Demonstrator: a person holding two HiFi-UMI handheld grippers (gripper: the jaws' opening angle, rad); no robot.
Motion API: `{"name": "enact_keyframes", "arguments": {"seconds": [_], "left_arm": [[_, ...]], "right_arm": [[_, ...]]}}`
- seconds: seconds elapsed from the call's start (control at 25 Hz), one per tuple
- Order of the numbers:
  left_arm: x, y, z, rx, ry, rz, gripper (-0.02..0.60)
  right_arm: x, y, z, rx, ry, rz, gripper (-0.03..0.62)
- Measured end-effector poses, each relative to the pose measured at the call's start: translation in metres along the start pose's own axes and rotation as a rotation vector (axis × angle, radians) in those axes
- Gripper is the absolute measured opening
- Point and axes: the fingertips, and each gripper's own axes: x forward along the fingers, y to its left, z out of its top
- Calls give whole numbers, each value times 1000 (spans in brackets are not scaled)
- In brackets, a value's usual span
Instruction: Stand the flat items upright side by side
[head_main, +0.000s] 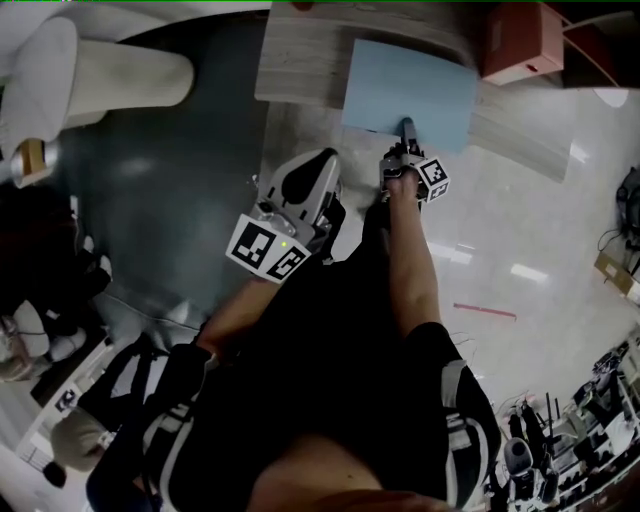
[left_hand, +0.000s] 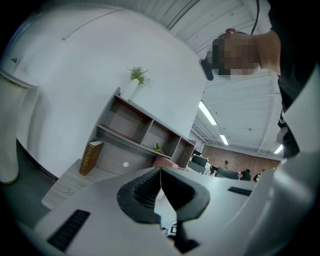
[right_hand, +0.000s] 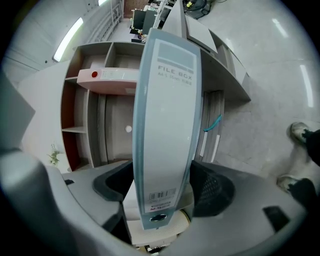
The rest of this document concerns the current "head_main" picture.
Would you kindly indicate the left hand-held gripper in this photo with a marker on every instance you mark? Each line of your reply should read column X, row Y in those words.
column 255, row 245

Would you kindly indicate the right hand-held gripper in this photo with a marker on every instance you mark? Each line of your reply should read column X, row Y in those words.
column 432, row 177

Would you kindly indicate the blue file box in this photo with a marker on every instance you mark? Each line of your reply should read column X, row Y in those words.
column 410, row 85

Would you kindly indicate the pink file box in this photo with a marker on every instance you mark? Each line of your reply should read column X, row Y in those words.
column 520, row 45

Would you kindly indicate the person's right forearm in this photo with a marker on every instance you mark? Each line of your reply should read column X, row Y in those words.
column 412, row 260

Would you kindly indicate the person's left forearm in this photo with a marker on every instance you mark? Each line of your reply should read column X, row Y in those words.
column 235, row 320

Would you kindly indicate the grey wooden desk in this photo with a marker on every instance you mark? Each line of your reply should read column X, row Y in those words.
column 300, row 60

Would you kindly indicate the person's torso in black clothing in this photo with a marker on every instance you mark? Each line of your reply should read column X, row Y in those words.
column 325, row 375

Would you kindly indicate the red tape strip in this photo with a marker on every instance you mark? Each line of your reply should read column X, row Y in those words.
column 485, row 310

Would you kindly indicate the black yellow vacuum cleaner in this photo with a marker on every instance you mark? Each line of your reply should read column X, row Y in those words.
column 630, row 200

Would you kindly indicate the flat cardboard box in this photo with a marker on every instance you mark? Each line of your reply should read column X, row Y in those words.
column 620, row 275

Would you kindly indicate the grey office chair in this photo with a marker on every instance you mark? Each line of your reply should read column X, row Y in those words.
column 520, row 457

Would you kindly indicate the white ribbed pedestal table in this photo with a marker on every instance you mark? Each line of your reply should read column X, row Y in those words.
column 125, row 75

